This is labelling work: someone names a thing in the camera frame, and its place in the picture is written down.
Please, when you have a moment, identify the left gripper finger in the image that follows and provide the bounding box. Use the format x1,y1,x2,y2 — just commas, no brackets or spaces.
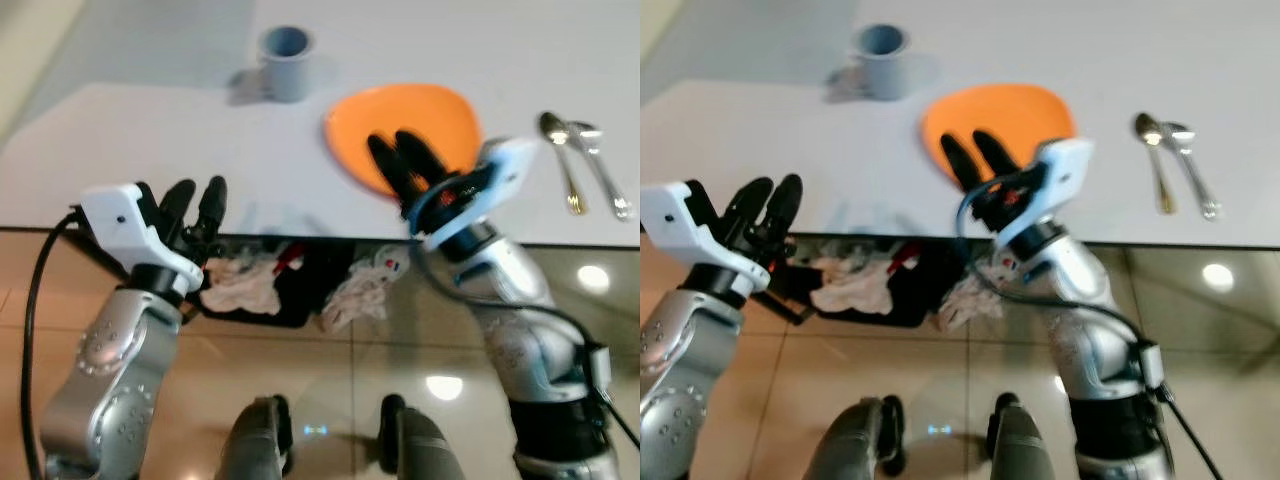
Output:
194,175,230,242
737,176,777,243
769,172,805,239
158,179,198,243

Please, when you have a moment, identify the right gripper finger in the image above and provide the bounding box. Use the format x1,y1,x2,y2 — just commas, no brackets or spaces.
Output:
394,128,453,188
939,132,992,195
971,127,1024,181
366,134,418,202

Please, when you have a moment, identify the orange plate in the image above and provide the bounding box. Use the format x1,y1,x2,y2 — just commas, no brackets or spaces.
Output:
322,83,485,199
920,83,1079,187

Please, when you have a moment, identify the crumpled beige cloth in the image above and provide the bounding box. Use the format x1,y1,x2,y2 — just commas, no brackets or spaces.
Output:
808,252,897,315
199,252,289,317

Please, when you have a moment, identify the crumpled white cloth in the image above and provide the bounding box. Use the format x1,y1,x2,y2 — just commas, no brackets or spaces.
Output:
936,262,1005,335
319,254,407,336

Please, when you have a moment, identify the gold spoon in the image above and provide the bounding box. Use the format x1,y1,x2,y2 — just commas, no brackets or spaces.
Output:
1133,111,1180,216
538,111,589,217

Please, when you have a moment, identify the black tray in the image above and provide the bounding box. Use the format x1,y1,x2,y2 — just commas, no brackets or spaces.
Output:
190,238,406,329
754,237,1003,329

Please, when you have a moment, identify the grey mug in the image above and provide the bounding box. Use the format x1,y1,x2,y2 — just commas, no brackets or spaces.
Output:
232,25,318,105
826,22,912,102

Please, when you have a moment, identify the silver spoon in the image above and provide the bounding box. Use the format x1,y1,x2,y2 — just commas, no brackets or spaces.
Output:
569,121,635,222
1163,121,1224,222

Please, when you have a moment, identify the grey left robot leg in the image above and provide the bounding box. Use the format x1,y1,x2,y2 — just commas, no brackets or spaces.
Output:
803,395,907,480
217,394,297,480

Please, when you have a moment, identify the grey robot leg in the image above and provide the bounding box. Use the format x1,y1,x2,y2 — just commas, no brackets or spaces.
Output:
803,395,907,480
217,394,297,480
986,392,1053,480
377,393,467,480

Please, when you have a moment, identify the grey right robot leg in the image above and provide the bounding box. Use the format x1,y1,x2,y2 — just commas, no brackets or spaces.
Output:
377,393,467,480
986,392,1053,480

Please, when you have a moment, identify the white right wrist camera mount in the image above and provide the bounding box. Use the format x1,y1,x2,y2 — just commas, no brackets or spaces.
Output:
994,136,1095,250
419,136,542,252

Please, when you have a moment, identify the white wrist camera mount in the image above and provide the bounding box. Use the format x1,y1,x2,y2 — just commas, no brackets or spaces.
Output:
994,136,1095,250
640,180,767,301
79,182,207,297
419,136,542,252

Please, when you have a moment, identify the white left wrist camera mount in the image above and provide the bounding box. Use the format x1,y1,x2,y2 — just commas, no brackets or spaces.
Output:
79,182,207,297
640,180,767,301

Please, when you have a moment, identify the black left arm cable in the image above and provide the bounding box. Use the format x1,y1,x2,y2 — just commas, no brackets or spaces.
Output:
19,207,93,480

